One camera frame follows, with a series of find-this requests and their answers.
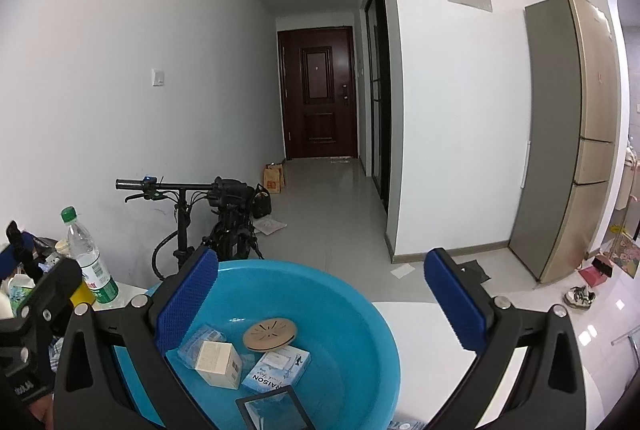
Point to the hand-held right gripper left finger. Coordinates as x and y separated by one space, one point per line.
187 300

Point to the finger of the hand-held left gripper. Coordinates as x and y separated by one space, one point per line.
10 255
50 290

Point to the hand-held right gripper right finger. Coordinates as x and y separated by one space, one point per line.
455 300

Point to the light blue tissue packet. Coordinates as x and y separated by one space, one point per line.
200 337

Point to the beige cube box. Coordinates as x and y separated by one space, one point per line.
215 360

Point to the round wooden coaster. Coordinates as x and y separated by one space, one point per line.
270 335

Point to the light blue printed box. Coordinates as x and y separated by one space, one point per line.
275 370

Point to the blue plastic basin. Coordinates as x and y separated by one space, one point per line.
340 335

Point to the black square frame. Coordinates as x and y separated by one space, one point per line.
272 410

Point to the person's left hand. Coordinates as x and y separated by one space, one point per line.
44 410

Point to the green floral tissue box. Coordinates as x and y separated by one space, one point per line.
20 292

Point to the yellow plastic cup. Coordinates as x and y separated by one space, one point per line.
82 296

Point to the black floor sheet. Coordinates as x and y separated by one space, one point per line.
472 271

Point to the green capped water bottle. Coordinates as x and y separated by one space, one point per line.
90 265

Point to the white paper sheet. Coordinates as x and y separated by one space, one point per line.
402 271

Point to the black electric bicycle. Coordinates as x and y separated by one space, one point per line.
230 220

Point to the white booklet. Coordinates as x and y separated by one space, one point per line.
270 226

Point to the black floor bag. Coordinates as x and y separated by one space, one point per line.
262 202

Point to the grey sneaker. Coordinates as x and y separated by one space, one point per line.
580 298

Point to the brown paper bag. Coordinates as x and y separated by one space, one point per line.
275 179

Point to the colourful printed board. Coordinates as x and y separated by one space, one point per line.
625 252

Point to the beige refrigerator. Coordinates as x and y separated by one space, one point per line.
550 135

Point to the dark framed sliding glass door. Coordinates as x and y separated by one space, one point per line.
380 85

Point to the dark brown entrance door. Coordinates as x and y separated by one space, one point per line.
320 110

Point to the white wall switch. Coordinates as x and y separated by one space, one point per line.
158 77

